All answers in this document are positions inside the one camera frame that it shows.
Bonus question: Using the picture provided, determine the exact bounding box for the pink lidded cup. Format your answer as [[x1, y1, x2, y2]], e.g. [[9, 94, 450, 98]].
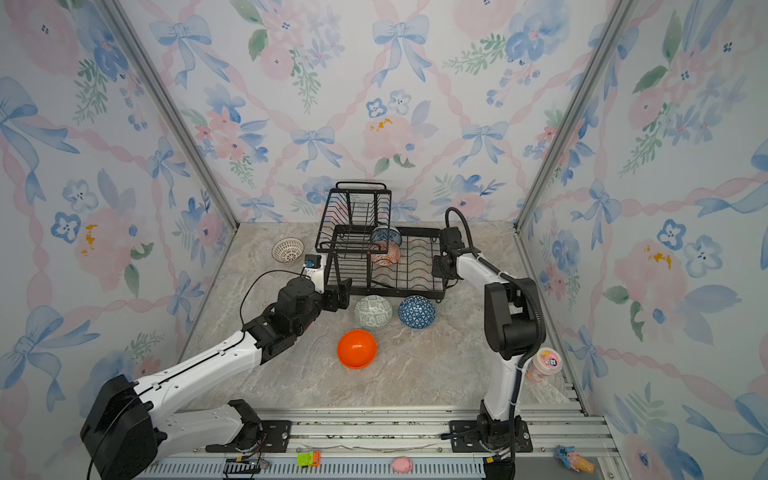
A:
[[525, 347, 563, 383]]

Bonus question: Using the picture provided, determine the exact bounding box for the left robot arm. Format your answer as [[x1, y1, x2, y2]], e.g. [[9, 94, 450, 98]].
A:
[[80, 275, 352, 479]]

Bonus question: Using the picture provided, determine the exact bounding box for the blue floral bowl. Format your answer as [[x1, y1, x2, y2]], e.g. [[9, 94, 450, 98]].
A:
[[370, 226, 402, 247]]

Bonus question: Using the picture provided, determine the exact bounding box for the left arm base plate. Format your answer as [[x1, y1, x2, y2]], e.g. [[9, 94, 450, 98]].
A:
[[205, 420, 293, 454]]

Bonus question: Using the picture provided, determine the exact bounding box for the green patterned bowl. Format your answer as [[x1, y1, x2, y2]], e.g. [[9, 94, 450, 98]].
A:
[[354, 295, 393, 330]]

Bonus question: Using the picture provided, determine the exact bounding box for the red patterned bowl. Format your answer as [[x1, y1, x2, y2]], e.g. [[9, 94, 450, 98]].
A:
[[371, 242, 401, 267]]

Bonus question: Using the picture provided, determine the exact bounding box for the pink round toy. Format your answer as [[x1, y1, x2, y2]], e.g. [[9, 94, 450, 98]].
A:
[[391, 457, 413, 474]]

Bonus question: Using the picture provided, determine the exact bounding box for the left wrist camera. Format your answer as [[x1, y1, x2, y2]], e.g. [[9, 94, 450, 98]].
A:
[[302, 253, 328, 293]]

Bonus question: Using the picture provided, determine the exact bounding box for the green orange small toy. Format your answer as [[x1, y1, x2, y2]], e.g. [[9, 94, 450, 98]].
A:
[[297, 451, 321, 468]]

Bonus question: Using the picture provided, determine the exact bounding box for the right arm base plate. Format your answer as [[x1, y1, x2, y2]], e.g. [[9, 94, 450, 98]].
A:
[[441, 417, 533, 454]]

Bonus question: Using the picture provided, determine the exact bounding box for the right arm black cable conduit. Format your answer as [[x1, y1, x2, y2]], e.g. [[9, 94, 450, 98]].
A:
[[443, 206, 541, 445]]

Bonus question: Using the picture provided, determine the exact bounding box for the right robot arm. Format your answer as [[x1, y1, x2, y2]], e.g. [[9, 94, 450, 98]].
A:
[[433, 242, 546, 456]]

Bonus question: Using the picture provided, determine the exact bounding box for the ice cream cone toy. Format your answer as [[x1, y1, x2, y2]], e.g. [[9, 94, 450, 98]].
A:
[[555, 445, 595, 474]]

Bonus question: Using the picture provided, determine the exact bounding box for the white lattice bowl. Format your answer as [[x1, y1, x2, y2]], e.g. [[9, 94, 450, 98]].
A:
[[271, 237, 305, 264]]

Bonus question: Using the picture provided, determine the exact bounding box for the dark blue patterned bowl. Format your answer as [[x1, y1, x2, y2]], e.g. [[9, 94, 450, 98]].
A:
[[397, 295, 437, 330]]

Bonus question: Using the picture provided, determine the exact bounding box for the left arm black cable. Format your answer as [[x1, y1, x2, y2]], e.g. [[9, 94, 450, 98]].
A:
[[238, 269, 304, 328]]

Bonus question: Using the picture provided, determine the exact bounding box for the orange plastic bowl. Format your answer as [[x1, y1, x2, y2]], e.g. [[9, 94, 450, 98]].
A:
[[336, 330, 378, 370]]

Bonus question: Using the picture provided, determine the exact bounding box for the black wire dish rack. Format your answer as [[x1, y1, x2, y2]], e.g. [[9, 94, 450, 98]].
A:
[[305, 182, 448, 302]]

